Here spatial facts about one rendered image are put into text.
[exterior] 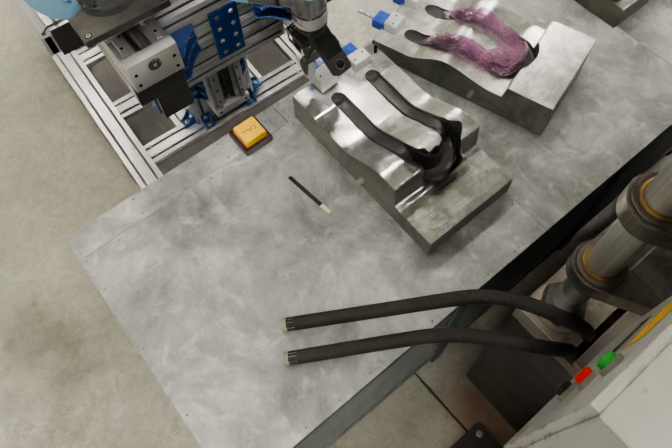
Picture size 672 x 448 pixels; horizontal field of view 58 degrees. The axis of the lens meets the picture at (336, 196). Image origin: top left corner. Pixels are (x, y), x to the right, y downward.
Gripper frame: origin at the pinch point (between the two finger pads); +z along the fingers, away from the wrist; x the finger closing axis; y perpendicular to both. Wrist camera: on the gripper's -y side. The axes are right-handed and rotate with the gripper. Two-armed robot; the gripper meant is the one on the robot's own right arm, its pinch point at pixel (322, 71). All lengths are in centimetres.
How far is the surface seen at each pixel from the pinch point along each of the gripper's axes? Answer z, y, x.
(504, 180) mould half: 4.1, -47.3, -15.5
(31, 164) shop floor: 97, 89, 88
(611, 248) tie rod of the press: -29, -71, -7
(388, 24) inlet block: 10.5, 4.2, -24.9
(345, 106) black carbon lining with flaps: 5.2, -8.7, 0.3
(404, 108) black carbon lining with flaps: 5.7, -18.3, -10.5
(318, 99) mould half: 4.5, -3.3, 4.3
